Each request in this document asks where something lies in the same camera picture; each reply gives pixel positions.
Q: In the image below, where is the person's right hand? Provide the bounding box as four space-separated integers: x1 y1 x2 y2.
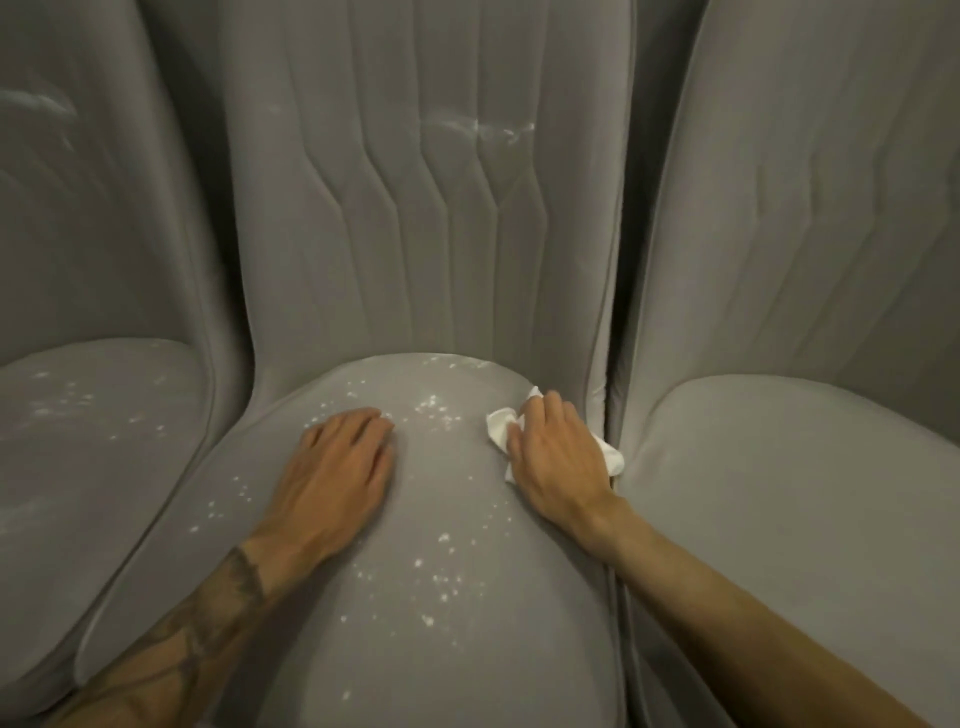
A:
506 389 633 558

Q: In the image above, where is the person's left hand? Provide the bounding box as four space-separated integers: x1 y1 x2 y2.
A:
245 407 397 585

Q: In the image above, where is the white cleaning cloth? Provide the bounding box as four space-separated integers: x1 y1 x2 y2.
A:
483 386 628 485

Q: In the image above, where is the grey padded chair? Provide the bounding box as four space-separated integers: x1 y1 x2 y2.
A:
607 0 960 728
0 0 253 721
74 0 639 728

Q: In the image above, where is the person's left forearm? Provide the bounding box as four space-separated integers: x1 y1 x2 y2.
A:
44 539 316 728

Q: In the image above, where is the person's right forearm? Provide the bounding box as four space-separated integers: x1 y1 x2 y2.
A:
592 509 931 728

